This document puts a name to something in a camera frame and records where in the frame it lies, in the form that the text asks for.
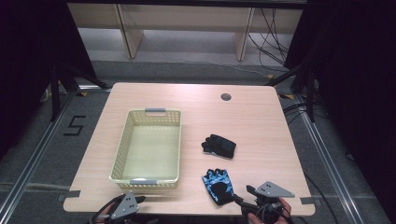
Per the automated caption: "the white shelving unit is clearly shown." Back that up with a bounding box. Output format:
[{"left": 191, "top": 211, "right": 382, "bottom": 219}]
[{"left": 66, "top": 3, "right": 304, "bottom": 62}]

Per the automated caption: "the dark curtain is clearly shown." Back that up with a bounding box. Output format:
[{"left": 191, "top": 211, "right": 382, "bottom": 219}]
[
  {"left": 0, "top": 0, "right": 96, "bottom": 160},
  {"left": 284, "top": 0, "right": 396, "bottom": 223}
]

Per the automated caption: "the person's right hand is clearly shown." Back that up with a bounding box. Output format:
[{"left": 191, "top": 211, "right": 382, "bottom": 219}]
[{"left": 247, "top": 197, "right": 293, "bottom": 224}]

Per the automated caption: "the black metal stand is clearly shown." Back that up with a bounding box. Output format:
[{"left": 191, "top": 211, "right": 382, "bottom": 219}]
[
  {"left": 263, "top": 60, "right": 317, "bottom": 123},
  {"left": 49, "top": 61, "right": 110, "bottom": 123}
]

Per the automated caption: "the black floor cable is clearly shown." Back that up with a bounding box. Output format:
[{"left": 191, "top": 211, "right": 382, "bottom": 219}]
[{"left": 303, "top": 172, "right": 342, "bottom": 224}]

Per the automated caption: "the bundle of black cables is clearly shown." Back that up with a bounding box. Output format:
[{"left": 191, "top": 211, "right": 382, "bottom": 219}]
[{"left": 247, "top": 7, "right": 291, "bottom": 67}]

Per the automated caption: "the cream perforated plastic basket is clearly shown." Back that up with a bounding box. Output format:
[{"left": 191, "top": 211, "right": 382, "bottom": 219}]
[{"left": 108, "top": 107, "right": 183, "bottom": 190}]

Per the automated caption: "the person's left hand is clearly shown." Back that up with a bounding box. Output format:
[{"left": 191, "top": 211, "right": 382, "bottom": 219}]
[{"left": 94, "top": 208, "right": 115, "bottom": 224}]

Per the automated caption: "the aluminium floor rail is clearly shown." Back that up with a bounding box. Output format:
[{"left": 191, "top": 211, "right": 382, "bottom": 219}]
[
  {"left": 297, "top": 92, "right": 366, "bottom": 224},
  {"left": 0, "top": 90, "right": 78, "bottom": 217}
]

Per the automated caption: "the blue camouflage fingerless glove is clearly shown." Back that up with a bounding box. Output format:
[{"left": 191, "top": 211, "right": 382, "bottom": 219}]
[{"left": 201, "top": 168, "right": 235, "bottom": 206}]

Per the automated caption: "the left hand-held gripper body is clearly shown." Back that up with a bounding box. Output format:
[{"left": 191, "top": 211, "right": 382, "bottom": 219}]
[{"left": 106, "top": 190, "right": 140, "bottom": 222}]

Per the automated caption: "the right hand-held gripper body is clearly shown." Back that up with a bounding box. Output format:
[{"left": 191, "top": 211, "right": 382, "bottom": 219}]
[{"left": 241, "top": 181, "right": 296, "bottom": 224}]

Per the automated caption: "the black glove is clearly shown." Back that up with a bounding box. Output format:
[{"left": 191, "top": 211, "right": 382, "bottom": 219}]
[{"left": 201, "top": 133, "right": 237, "bottom": 160}]

